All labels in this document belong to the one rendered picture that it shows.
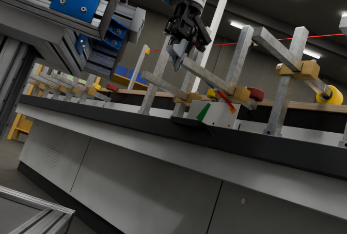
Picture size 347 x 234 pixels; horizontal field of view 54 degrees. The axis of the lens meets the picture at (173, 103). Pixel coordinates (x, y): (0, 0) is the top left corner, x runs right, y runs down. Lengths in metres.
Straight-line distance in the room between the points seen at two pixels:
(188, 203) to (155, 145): 0.31
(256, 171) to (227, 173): 0.12
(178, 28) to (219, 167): 0.52
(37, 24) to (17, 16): 0.05
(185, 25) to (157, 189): 0.95
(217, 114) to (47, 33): 0.73
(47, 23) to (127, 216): 1.30
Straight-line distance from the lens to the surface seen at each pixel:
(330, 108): 1.34
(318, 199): 1.06
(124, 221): 1.95
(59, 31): 0.85
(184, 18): 1.11
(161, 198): 1.75
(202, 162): 1.33
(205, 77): 1.20
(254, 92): 1.39
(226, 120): 1.28
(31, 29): 0.87
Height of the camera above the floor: 0.50
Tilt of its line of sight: 10 degrees up
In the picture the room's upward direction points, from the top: 19 degrees clockwise
